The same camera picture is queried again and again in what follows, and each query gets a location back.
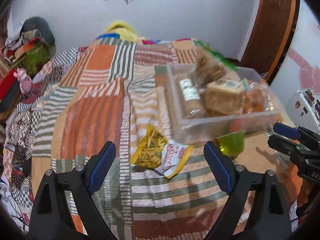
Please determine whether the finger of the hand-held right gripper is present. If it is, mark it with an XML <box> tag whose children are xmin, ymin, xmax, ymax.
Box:
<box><xmin>267</xmin><ymin>134</ymin><xmax>311</xmax><ymax>157</ymax></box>
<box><xmin>272</xmin><ymin>122</ymin><xmax>320</xmax><ymax>146</ymax></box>

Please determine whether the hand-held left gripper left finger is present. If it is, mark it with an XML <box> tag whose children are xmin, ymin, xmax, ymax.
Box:
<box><xmin>29</xmin><ymin>141</ymin><xmax>118</xmax><ymax>240</ymax></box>

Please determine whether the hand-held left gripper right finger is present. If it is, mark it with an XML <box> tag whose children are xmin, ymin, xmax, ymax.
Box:
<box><xmin>203</xmin><ymin>141</ymin><xmax>293</xmax><ymax>240</ymax></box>

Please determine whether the green jelly cup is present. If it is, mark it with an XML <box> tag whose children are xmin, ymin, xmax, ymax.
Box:
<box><xmin>216</xmin><ymin>130</ymin><xmax>247</xmax><ymax>159</ymax></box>

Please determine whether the orange snack packet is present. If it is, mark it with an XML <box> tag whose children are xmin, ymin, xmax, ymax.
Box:
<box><xmin>242</xmin><ymin>80</ymin><xmax>270</xmax><ymax>114</ymax></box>

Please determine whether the clear plastic storage bin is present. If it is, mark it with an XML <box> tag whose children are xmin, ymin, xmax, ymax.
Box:
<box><xmin>166</xmin><ymin>63</ymin><xmax>286</xmax><ymax>143</ymax></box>

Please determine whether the white pink snack packet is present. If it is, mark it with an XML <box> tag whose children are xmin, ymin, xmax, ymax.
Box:
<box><xmin>155</xmin><ymin>140</ymin><xmax>195</xmax><ymax>179</ymax></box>

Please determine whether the yellow snack packet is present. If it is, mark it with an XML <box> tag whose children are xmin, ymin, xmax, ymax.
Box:
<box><xmin>130</xmin><ymin>124</ymin><xmax>171</xmax><ymax>171</ymax></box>

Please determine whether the brown bread packet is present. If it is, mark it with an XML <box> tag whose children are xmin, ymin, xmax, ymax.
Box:
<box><xmin>202</xmin><ymin>80</ymin><xmax>244</xmax><ymax>117</ymax></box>

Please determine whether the labelled bread roll packet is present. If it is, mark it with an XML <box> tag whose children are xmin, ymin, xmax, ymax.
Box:
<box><xmin>176</xmin><ymin>76</ymin><xmax>207</xmax><ymax>118</ymax></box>

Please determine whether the green-edged cookie packet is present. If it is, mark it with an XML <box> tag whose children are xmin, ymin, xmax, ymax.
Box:
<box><xmin>194</xmin><ymin>41</ymin><xmax>239</xmax><ymax>86</ymax></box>

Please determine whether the person's right hand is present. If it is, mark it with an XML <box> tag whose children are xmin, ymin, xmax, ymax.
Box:
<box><xmin>296</xmin><ymin>179</ymin><xmax>312</xmax><ymax>207</ymax></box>

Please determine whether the white mini fridge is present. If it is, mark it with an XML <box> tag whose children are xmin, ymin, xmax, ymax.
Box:
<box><xmin>285</xmin><ymin>89</ymin><xmax>320</xmax><ymax>128</ymax></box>

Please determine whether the striped patchwork blanket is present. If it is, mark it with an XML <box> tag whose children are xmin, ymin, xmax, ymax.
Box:
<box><xmin>31</xmin><ymin>38</ymin><xmax>300</xmax><ymax>240</ymax></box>

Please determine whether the checkered patterned blanket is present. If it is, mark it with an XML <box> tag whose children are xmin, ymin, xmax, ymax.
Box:
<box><xmin>0</xmin><ymin>47</ymin><xmax>80</xmax><ymax>207</ymax></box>

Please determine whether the pink plush toy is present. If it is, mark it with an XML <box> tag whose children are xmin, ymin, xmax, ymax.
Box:
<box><xmin>14</xmin><ymin>68</ymin><xmax>33</xmax><ymax>94</ymax></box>

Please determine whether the red box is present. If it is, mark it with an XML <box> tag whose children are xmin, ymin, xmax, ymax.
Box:
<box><xmin>0</xmin><ymin>69</ymin><xmax>22</xmax><ymax>102</ymax></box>

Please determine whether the green patterned bag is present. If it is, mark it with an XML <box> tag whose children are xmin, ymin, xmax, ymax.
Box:
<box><xmin>24</xmin><ymin>44</ymin><xmax>52</xmax><ymax>77</ymax></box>

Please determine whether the orange cardboard box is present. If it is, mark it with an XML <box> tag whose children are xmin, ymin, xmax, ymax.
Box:
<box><xmin>14</xmin><ymin>37</ymin><xmax>41</xmax><ymax>58</ymax></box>

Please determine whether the pink heart wall sticker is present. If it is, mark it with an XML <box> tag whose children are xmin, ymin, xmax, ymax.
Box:
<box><xmin>299</xmin><ymin>66</ymin><xmax>320</xmax><ymax>91</ymax></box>

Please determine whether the brown wooden door frame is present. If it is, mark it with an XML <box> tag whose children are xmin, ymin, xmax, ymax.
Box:
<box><xmin>239</xmin><ymin>0</ymin><xmax>301</xmax><ymax>77</ymax></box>

